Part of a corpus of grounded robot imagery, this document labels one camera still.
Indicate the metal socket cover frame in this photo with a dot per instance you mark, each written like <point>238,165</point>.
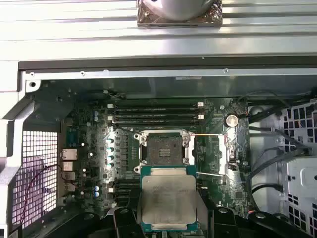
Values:
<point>228,151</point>

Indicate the black silver PC case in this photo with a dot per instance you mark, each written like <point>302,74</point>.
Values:
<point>74,73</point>

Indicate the silver metal drive cage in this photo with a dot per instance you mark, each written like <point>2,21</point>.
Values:
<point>294,173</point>

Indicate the black RAM slot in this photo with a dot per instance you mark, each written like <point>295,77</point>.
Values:
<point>173,110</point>
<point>126,181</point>
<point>126,196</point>
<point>173,117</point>
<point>126,191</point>
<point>173,122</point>
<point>126,186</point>
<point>173,105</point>

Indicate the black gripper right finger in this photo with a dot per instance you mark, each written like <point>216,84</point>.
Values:
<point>223,223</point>

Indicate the silver metal port block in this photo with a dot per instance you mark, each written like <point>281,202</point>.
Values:
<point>68,166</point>
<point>69,154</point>

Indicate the silver green CPU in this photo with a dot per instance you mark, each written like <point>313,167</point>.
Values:
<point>168,198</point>

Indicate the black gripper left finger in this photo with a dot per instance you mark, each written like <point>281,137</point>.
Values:
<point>121,223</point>

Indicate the thin metal locking lever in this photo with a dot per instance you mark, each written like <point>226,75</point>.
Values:
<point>210,174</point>

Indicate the green motherboard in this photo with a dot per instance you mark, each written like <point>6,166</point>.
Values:
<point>213,109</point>

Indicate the round coin battery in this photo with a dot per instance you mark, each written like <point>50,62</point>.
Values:
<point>231,120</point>

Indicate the CPU socket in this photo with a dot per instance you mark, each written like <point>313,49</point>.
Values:
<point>163,143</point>

